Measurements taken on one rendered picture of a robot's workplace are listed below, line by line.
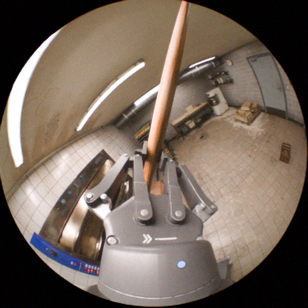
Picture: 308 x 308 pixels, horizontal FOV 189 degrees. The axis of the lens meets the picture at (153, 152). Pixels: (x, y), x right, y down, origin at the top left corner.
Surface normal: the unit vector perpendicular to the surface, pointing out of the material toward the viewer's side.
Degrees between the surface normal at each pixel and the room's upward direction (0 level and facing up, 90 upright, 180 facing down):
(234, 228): 0
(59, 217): 92
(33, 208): 90
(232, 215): 0
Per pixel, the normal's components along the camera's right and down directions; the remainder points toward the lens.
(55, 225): 0.80, -0.55
